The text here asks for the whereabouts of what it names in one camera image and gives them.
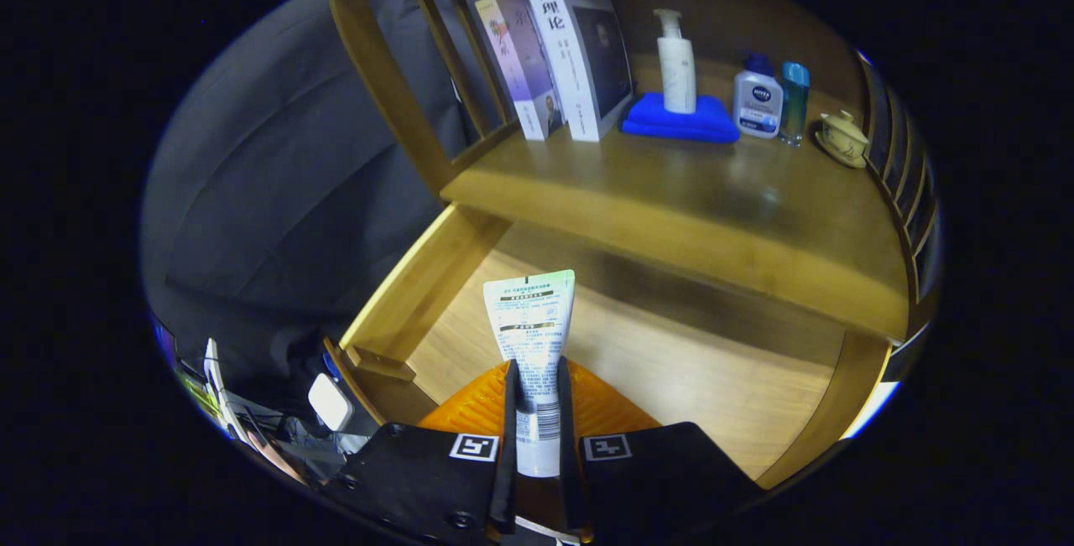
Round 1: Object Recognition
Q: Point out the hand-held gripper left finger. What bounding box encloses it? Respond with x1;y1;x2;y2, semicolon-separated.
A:
327;359;521;543

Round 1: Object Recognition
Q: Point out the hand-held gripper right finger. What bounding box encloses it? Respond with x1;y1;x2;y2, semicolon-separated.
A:
555;357;764;543

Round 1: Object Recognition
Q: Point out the wooden drawer with black knob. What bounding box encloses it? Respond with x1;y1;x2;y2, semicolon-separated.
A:
323;202;890;488

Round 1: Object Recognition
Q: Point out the white squeeze tube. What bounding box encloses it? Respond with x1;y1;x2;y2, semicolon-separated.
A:
483;269;576;478

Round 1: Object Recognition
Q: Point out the wooden countertop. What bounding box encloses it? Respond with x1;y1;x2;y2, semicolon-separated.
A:
441;55;911;341

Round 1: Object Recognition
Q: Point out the brown wooden cabinet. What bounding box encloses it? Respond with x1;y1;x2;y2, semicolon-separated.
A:
329;0;945;379

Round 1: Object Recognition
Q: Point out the white rounded adapter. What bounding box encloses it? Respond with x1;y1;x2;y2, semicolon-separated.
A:
308;373;353;432

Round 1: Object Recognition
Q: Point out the white flat panel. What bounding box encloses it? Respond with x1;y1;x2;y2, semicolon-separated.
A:
843;378;899;439

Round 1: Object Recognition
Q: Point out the black backdrop cloth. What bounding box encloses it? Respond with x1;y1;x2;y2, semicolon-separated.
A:
141;0;471;396

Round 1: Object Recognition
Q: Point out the blue folded cloth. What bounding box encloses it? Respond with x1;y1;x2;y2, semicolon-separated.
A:
621;92;742;144

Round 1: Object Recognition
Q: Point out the beige lidded teacup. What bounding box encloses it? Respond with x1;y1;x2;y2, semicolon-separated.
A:
814;110;870;169

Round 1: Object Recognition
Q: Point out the white bottle with blue cap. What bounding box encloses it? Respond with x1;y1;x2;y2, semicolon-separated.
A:
733;54;785;140

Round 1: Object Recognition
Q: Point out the slim teal bottle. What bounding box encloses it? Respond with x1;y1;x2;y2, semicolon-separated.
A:
778;61;811;147

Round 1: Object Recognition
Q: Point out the white pump bottle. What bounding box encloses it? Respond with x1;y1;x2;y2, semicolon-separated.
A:
654;9;697;115

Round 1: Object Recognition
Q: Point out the purple book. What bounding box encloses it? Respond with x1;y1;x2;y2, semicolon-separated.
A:
475;0;565;142

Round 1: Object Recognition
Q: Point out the white book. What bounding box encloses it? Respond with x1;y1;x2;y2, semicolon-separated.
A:
518;0;634;143

